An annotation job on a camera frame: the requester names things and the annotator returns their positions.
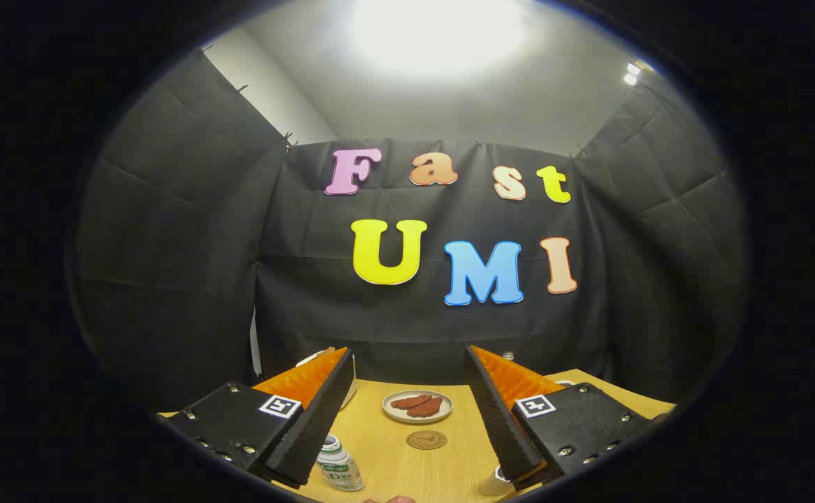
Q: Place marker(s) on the white toaster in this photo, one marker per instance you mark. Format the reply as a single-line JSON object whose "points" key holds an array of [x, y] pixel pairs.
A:
{"points": [[349, 392]]}

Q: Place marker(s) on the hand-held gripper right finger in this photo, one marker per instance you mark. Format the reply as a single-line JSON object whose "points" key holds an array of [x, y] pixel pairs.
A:
{"points": [[498, 419]]}

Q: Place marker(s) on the black backdrop cloth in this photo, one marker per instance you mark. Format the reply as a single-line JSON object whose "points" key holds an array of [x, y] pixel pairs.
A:
{"points": [[309, 293]]}

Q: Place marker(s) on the reddish brown meat slice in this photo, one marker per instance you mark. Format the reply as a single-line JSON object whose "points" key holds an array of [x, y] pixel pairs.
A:
{"points": [[427, 409], [407, 401]]}

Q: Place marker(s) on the round brown coaster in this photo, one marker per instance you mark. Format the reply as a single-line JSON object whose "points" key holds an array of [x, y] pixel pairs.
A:
{"points": [[426, 439]]}

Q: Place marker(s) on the round beige plate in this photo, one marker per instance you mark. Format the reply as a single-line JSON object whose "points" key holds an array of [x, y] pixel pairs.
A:
{"points": [[393, 413]]}

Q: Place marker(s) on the wooden table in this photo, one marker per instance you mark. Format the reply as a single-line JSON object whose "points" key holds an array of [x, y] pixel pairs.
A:
{"points": [[407, 475]]}

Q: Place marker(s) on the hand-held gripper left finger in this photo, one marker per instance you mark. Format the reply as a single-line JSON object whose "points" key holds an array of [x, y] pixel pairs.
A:
{"points": [[313, 426]]}

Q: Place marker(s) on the white juice bottle green label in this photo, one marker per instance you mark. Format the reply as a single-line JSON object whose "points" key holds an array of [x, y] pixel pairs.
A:
{"points": [[341, 469]]}

